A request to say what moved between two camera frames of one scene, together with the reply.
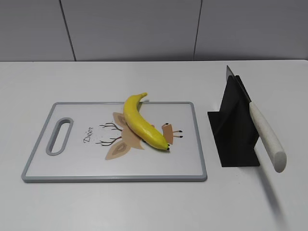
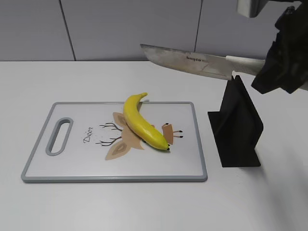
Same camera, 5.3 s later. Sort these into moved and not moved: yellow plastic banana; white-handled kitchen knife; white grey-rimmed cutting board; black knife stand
Moved: white-handled kitchen knife
Not moved: white grey-rimmed cutting board; black knife stand; yellow plastic banana
